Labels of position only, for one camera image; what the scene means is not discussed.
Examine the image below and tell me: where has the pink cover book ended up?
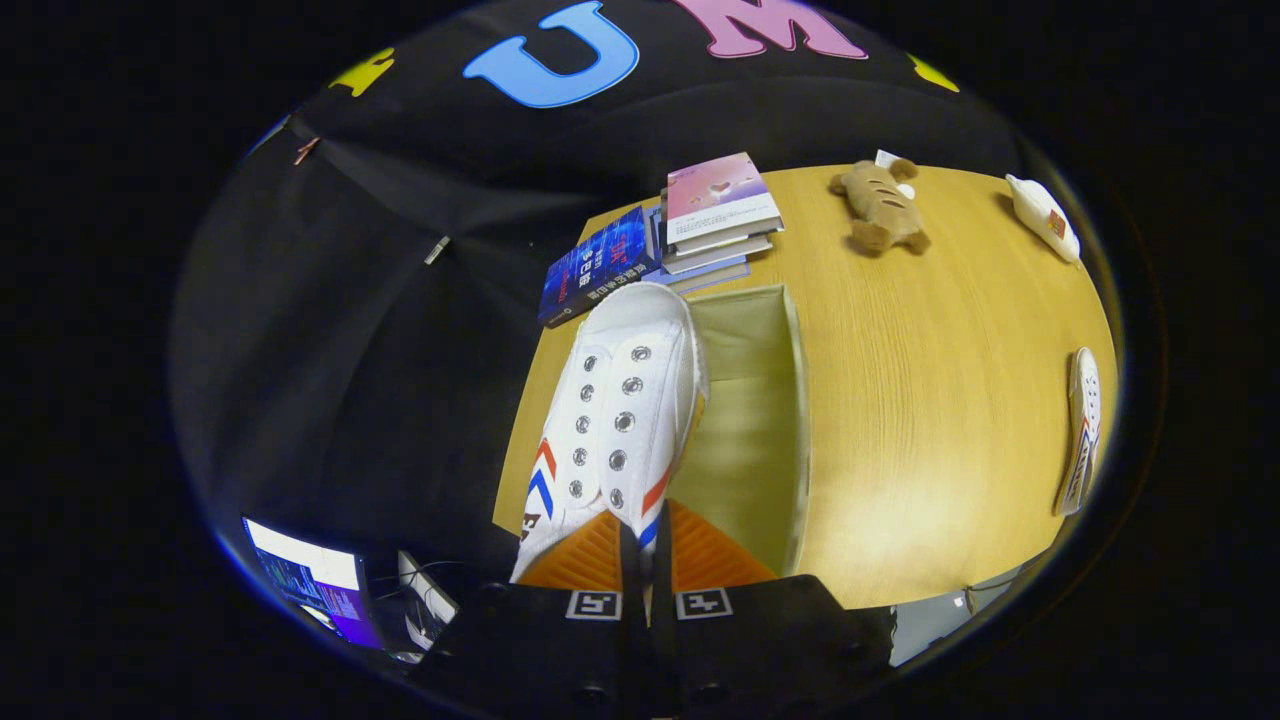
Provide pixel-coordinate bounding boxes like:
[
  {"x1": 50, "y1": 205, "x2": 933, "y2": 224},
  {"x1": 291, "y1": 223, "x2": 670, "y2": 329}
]
[{"x1": 665, "y1": 152, "x2": 784, "y2": 249}]

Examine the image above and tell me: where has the brown plush toy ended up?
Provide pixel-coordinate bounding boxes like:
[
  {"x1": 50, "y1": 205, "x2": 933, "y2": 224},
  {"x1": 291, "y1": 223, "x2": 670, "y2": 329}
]
[{"x1": 828, "y1": 157, "x2": 931, "y2": 256}]

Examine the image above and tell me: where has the white plush toy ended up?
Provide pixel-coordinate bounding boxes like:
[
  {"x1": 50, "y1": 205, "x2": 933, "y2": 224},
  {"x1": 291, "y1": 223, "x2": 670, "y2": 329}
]
[{"x1": 1005, "y1": 174, "x2": 1083, "y2": 264}]

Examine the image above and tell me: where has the pale fabric storage box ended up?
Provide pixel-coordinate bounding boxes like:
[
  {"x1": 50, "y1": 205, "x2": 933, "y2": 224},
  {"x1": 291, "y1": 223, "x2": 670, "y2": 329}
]
[{"x1": 665, "y1": 284, "x2": 811, "y2": 579}]

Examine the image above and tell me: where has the grey book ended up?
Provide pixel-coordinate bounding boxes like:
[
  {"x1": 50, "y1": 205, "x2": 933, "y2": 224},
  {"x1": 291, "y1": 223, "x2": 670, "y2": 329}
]
[{"x1": 660, "y1": 190, "x2": 776, "y2": 276}]

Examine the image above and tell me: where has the black backdrop cloth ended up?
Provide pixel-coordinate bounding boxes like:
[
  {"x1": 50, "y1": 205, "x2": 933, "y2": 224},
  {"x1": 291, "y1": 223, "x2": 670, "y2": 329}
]
[{"x1": 170, "y1": 0, "x2": 1031, "y2": 601}]

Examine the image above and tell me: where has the computer monitor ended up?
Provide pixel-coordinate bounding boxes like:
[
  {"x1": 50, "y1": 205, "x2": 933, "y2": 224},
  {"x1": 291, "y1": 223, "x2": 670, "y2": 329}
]
[{"x1": 243, "y1": 517, "x2": 386, "y2": 651}]

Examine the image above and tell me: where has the white striped canvas shoe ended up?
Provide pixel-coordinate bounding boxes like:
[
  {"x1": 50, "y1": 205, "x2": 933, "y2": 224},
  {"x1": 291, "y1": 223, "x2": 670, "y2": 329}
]
[
  {"x1": 510, "y1": 282, "x2": 709, "y2": 586},
  {"x1": 1053, "y1": 346, "x2": 1104, "y2": 518}
]

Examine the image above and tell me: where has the pale blue book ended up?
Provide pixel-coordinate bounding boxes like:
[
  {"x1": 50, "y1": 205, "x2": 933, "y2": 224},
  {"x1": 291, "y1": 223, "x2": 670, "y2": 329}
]
[{"x1": 645, "y1": 205, "x2": 751, "y2": 296}]

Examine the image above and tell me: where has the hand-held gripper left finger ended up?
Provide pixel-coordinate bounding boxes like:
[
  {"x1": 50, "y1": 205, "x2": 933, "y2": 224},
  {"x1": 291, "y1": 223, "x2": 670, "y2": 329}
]
[{"x1": 405, "y1": 508, "x2": 649, "y2": 720}]

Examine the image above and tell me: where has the dark blue cover book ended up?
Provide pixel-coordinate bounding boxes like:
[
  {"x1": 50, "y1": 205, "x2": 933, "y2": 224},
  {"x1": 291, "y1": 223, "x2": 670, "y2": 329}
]
[{"x1": 538, "y1": 205, "x2": 661, "y2": 329}]

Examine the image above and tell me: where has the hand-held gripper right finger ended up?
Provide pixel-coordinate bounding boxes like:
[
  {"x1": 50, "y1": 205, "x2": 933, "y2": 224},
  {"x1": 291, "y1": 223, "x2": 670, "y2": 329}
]
[{"x1": 648, "y1": 500, "x2": 898, "y2": 720}]

